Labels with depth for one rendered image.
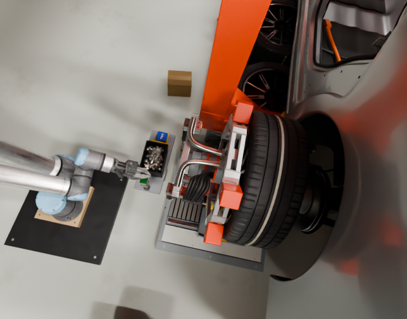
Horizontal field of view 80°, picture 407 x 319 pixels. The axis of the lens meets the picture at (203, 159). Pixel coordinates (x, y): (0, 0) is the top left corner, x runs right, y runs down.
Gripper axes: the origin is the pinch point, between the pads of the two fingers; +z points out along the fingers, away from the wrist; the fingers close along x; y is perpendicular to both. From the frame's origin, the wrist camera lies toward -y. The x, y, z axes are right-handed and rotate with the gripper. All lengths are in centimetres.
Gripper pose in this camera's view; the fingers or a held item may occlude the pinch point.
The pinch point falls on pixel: (147, 175)
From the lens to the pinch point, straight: 139.2
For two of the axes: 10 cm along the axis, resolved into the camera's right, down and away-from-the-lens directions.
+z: 8.4, 2.8, 4.6
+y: 5.2, -2.4, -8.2
